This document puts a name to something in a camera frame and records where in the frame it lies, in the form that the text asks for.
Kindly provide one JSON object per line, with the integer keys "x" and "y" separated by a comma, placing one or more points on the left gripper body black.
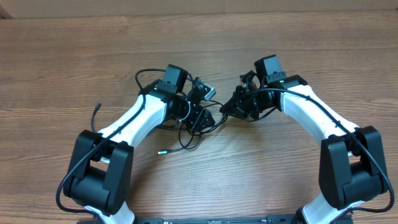
{"x": 199, "y": 117}

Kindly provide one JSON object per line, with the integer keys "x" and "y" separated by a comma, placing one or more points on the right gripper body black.
{"x": 237, "y": 101}

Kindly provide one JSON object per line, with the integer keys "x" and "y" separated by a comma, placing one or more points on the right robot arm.
{"x": 352, "y": 174}

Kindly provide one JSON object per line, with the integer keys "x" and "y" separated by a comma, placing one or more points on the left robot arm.
{"x": 99, "y": 174}

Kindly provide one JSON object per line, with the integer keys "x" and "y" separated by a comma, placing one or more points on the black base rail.
{"x": 214, "y": 221}

